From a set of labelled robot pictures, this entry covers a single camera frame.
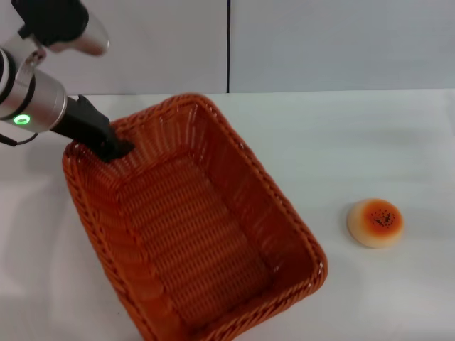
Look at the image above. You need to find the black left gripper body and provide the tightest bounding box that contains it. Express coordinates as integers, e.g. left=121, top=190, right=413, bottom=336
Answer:
left=50, top=93, right=118, bottom=152

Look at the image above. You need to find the orange woven plastic basket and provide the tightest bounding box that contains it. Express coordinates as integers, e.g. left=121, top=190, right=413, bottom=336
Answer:
left=62, top=92, right=329, bottom=341

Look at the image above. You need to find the round toy bun with sesame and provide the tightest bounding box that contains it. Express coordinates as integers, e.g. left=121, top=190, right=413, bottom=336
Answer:
left=346, top=198, right=405, bottom=249

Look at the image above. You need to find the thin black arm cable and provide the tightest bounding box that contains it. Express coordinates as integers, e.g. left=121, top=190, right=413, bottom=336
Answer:
left=0, top=130, right=39, bottom=147

